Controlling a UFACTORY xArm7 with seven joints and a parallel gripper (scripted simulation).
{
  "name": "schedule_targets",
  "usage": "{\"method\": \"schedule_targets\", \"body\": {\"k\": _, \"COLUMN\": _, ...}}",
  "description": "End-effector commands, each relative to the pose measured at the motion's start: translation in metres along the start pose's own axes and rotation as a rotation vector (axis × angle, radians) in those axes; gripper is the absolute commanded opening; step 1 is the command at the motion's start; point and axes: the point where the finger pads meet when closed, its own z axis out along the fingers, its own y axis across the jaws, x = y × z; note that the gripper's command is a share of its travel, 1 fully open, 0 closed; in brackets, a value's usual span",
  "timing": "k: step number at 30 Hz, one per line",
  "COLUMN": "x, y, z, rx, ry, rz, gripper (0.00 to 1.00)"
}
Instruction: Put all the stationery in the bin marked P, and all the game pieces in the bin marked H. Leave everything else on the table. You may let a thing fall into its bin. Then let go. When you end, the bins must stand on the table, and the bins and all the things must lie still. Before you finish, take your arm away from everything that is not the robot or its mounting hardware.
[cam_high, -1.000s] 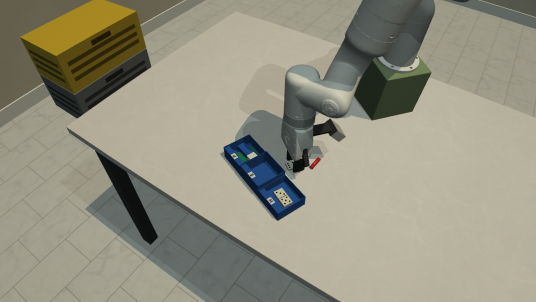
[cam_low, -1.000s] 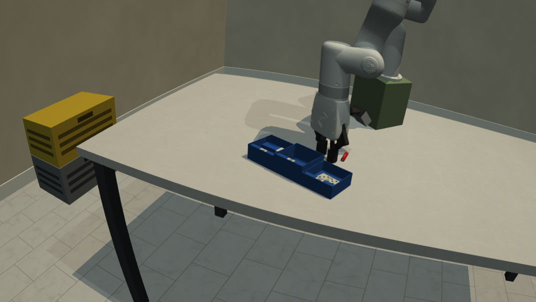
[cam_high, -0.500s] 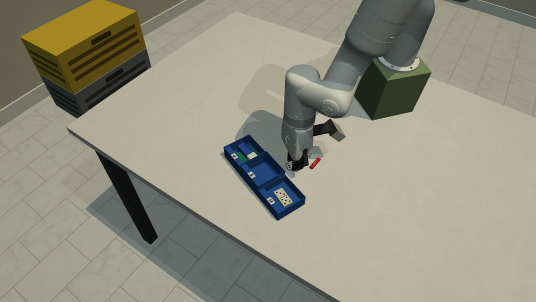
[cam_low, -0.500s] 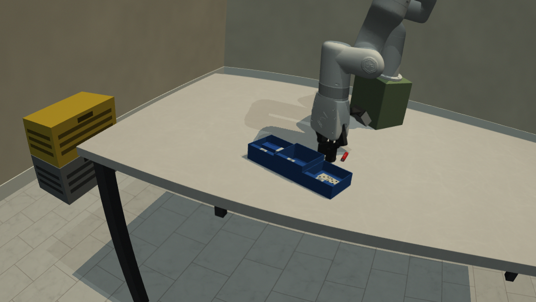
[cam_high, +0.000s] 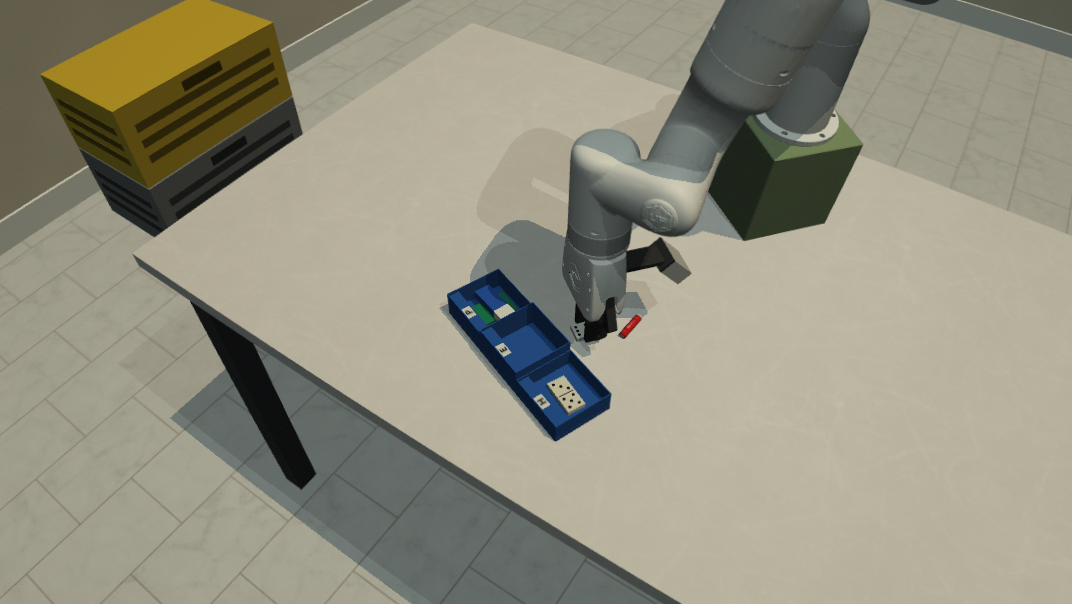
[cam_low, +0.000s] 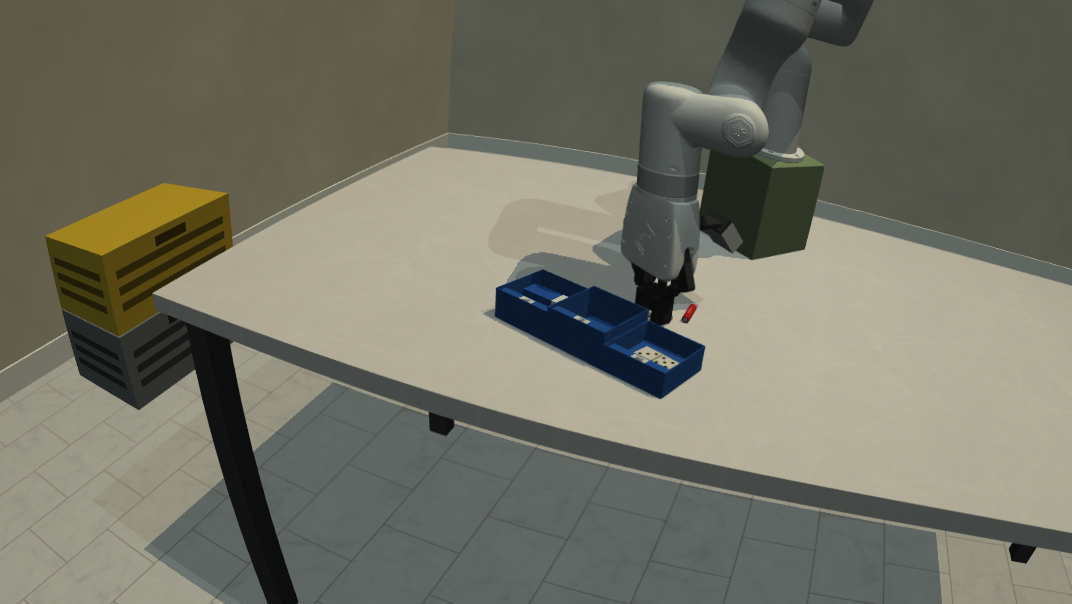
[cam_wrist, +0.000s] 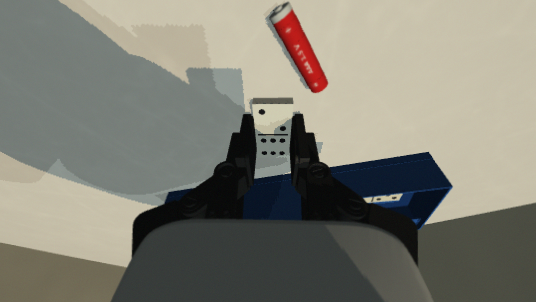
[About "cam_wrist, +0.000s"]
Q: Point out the red aaa battery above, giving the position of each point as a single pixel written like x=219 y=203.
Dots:
x=292 y=35

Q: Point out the grey and cream domino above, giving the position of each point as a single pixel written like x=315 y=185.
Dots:
x=383 y=198

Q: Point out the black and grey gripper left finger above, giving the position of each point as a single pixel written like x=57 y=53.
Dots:
x=222 y=194

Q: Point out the blue rack of bins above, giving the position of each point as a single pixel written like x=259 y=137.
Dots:
x=274 y=197

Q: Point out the white domino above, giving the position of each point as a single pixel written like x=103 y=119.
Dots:
x=272 y=120

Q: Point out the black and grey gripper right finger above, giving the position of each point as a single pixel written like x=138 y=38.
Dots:
x=323 y=197

